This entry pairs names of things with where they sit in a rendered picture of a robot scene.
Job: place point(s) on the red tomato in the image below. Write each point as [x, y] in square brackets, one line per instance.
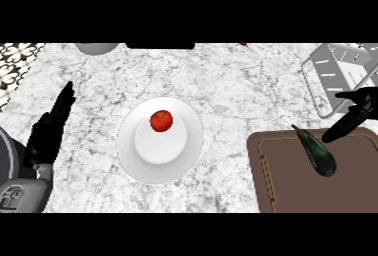
[162, 120]

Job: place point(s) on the white oval plate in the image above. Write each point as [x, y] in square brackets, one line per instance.
[160, 140]

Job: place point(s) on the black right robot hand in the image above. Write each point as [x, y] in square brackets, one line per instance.
[351, 120]

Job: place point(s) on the dark green eggplant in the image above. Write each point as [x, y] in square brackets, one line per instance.
[318, 153]

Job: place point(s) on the grey round bowl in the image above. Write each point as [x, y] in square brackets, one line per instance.
[97, 48]

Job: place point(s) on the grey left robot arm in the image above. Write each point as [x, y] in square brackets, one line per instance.
[23, 193]

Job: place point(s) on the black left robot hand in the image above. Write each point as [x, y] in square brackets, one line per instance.
[48, 131]

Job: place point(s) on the small red object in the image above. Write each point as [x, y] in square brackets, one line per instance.
[243, 44]

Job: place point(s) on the brown rectangular tray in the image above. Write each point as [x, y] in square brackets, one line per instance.
[315, 180]

